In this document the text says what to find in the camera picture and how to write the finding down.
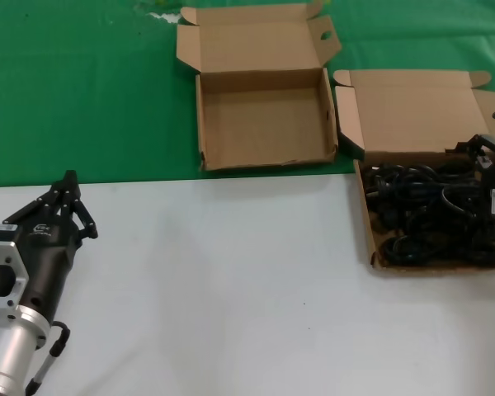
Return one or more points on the small white scrap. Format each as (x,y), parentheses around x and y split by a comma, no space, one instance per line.
(167,16)

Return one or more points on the green table cloth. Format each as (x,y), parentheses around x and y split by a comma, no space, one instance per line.
(66,103)

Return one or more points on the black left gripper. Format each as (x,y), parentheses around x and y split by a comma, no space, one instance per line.
(49,264)

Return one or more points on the silver left camera bracket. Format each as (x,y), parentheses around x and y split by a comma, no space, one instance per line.
(16,264)

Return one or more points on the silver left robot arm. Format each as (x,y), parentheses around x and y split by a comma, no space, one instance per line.
(12,350)

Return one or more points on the open cardboard box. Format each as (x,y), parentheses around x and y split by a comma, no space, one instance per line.
(264,136)
(416,115)

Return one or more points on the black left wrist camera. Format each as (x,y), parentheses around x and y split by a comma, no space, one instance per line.
(2,236)

